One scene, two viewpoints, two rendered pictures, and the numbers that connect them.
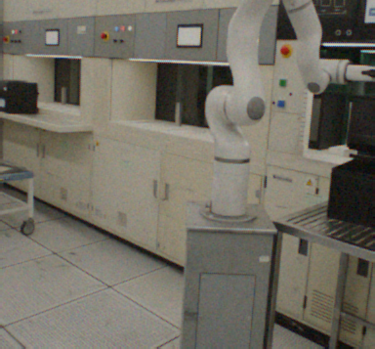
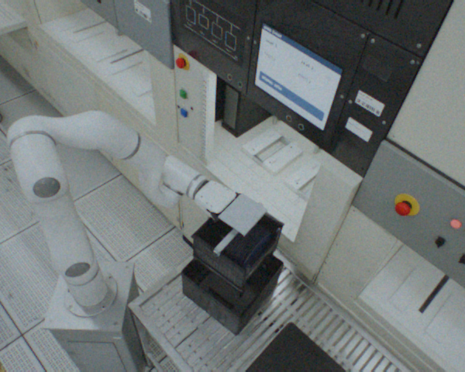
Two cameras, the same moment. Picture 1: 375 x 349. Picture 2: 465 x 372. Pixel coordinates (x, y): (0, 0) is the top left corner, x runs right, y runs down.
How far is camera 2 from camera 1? 1.45 m
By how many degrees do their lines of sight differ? 42
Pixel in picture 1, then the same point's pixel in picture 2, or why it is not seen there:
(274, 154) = (184, 151)
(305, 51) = (143, 184)
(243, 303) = (108, 350)
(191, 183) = not seen: hidden behind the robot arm
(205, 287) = (75, 346)
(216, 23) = not seen: outside the picture
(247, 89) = (62, 260)
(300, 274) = not seen: hidden behind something
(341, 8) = (232, 51)
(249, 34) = (52, 215)
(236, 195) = (87, 297)
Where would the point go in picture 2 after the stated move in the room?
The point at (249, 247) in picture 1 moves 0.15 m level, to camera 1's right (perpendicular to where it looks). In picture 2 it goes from (102, 334) to (142, 337)
